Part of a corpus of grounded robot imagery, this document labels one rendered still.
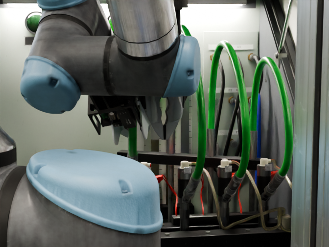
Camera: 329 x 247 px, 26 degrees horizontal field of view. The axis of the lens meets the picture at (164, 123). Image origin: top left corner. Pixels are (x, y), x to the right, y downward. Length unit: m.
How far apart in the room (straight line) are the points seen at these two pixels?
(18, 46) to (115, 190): 1.05
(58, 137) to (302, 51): 1.15
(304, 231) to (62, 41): 0.45
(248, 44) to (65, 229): 1.14
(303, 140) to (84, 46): 0.41
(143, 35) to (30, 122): 0.86
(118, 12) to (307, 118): 0.32
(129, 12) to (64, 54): 0.13
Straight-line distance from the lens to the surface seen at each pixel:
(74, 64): 0.88
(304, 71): 0.53
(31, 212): 0.61
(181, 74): 0.84
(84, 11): 0.94
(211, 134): 1.50
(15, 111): 1.63
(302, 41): 0.54
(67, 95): 0.87
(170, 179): 1.55
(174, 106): 1.09
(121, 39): 0.82
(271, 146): 1.61
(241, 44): 1.67
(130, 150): 1.22
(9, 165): 0.66
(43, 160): 0.63
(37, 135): 1.63
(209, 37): 1.65
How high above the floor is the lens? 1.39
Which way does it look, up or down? 9 degrees down
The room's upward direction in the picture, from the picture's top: straight up
